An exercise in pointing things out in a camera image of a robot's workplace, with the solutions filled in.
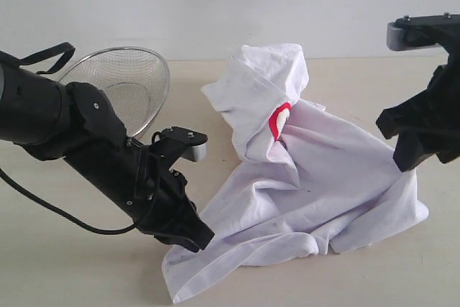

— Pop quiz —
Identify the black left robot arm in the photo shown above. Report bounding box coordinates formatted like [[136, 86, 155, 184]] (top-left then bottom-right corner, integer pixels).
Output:
[[1, 42, 214, 252]]

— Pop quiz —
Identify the white cotton t-shirt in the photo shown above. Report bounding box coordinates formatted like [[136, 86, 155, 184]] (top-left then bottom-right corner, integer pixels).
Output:
[[162, 44, 428, 303]]

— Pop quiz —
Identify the metal mesh basket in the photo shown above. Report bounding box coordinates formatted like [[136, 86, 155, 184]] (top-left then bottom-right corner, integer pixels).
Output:
[[58, 46, 170, 139]]

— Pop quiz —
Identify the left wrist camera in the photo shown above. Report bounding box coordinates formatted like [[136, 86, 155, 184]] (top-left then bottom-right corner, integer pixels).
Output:
[[149, 127, 208, 169]]

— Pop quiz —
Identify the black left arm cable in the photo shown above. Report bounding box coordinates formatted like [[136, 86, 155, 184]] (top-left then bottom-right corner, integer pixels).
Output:
[[0, 168, 137, 235]]

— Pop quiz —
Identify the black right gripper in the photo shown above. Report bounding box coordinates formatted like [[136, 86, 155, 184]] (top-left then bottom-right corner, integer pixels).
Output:
[[375, 64, 459, 172]]

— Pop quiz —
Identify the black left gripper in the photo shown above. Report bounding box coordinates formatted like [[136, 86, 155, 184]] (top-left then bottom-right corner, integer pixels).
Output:
[[118, 148, 215, 252]]

